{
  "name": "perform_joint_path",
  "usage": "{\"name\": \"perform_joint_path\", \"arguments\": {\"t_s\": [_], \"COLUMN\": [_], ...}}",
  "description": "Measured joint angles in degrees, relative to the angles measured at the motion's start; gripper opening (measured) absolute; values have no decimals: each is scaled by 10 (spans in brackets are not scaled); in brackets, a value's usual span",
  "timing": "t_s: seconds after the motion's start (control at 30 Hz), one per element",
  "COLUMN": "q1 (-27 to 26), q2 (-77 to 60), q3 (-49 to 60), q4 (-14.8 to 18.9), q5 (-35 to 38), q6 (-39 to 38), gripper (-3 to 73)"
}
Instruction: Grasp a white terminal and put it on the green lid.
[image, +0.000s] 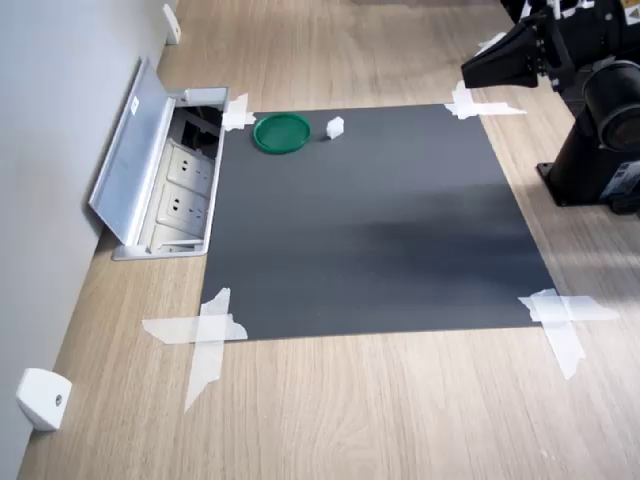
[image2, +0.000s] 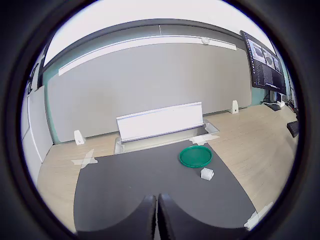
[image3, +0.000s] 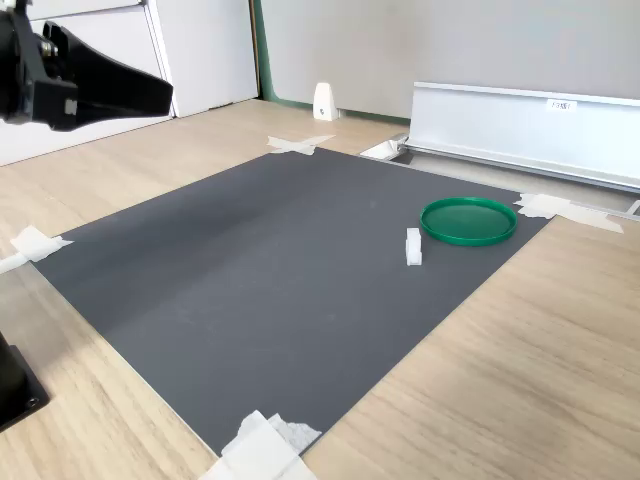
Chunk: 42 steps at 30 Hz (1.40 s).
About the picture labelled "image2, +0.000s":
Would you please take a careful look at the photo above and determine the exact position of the silver cable duct tray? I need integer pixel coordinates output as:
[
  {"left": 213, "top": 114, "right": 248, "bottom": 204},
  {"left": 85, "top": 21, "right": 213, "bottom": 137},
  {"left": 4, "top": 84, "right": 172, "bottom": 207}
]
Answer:
[{"left": 114, "top": 119, "right": 221, "bottom": 155}]

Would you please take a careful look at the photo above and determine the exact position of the dark grey mat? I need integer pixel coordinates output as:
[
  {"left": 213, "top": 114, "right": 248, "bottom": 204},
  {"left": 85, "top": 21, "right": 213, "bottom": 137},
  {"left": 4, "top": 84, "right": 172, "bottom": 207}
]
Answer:
[{"left": 73, "top": 141, "right": 258, "bottom": 234}]

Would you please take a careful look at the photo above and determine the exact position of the white side partition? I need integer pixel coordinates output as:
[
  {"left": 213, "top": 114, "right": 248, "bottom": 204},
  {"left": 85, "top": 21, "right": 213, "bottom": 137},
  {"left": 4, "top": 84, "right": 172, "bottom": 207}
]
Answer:
[{"left": 21, "top": 84, "right": 54, "bottom": 165}]

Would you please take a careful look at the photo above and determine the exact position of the white partition rail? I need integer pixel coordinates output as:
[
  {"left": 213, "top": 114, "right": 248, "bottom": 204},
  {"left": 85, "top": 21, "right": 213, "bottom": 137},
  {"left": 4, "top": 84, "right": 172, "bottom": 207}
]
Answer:
[{"left": 58, "top": 34, "right": 238, "bottom": 77}]

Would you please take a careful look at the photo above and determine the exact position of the black screen stand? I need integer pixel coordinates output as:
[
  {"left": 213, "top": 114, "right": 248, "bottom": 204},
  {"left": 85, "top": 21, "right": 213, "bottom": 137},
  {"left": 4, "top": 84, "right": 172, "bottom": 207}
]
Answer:
[{"left": 262, "top": 88, "right": 286, "bottom": 112}]

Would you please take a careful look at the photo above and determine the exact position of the white tape piece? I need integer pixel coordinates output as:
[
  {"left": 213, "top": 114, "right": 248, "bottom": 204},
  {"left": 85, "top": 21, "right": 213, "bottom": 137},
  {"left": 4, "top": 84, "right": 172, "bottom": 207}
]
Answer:
[
  {"left": 244, "top": 201, "right": 275, "bottom": 231},
  {"left": 189, "top": 133, "right": 221, "bottom": 146},
  {"left": 70, "top": 148, "right": 99, "bottom": 169}
]

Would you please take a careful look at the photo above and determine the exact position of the grey partition panel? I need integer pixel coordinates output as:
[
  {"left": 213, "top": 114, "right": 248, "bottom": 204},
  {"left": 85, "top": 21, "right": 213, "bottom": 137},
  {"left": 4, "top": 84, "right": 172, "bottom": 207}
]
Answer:
[{"left": 46, "top": 41, "right": 253, "bottom": 146}]

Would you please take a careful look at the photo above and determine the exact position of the small white plastic terminal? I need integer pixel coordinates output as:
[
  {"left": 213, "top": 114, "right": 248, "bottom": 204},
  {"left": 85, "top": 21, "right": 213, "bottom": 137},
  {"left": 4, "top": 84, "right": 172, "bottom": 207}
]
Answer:
[{"left": 200, "top": 167, "right": 215, "bottom": 181}]

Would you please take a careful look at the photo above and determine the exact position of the white power strip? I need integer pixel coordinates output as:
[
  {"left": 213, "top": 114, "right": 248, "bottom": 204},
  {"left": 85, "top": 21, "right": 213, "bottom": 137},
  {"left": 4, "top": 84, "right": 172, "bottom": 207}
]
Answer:
[{"left": 262, "top": 99, "right": 286, "bottom": 108}]

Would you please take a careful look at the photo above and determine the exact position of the black keyboard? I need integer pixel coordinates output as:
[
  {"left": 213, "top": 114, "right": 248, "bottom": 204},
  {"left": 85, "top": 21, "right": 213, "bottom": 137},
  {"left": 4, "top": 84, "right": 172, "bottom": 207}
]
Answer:
[{"left": 286, "top": 120, "right": 300, "bottom": 138}]

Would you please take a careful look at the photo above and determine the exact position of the black computer screen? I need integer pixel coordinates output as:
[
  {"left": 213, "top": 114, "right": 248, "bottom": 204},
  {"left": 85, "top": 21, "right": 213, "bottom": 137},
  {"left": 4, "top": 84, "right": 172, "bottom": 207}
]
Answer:
[{"left": 239, "top": 29, "right": 287, "bottom": 96}]

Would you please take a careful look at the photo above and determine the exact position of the round green lid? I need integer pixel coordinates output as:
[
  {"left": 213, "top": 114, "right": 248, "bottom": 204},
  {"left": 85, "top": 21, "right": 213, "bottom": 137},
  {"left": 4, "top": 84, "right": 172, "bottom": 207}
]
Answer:
[{"left": 178, "top": 145, "right": 214, "bottom": 169}]

